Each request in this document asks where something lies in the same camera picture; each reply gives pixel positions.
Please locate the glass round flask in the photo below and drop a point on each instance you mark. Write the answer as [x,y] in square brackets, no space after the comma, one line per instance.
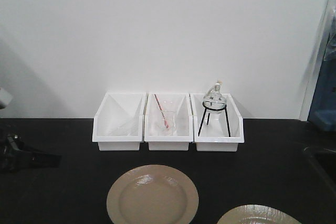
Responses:
[214,94]

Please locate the red glass stirring rod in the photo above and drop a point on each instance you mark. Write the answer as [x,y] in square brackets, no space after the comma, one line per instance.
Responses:
[166,125]

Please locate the black wire tripod stand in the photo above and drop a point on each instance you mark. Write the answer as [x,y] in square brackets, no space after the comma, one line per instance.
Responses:
[212,107]

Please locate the white plastic bin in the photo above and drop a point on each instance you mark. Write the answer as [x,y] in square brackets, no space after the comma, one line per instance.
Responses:
[217,132]
[183,135]
[119,122]

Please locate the white plastic bin right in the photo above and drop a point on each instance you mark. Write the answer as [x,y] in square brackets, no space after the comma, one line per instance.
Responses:
[217,132]

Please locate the white plastic bin middle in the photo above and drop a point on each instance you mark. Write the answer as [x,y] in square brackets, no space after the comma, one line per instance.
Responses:
[183,135]

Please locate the beige round plate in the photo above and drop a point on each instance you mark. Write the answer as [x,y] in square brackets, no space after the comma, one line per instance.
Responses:
[152,194]
[261,213]

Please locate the clear glass beaker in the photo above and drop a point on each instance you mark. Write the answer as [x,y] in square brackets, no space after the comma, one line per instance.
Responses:
[170,116]

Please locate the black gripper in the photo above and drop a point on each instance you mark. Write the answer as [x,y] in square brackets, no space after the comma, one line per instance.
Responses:
[16,155]

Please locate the grey pegboard drying rack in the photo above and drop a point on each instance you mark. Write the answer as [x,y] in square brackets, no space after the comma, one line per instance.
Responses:
[322,110]

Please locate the black lab sink basin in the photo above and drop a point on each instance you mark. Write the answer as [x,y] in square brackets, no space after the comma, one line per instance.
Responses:
[323,161]

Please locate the white plastic bin left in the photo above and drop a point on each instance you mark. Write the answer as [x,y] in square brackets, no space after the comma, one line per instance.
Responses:
[119,122]

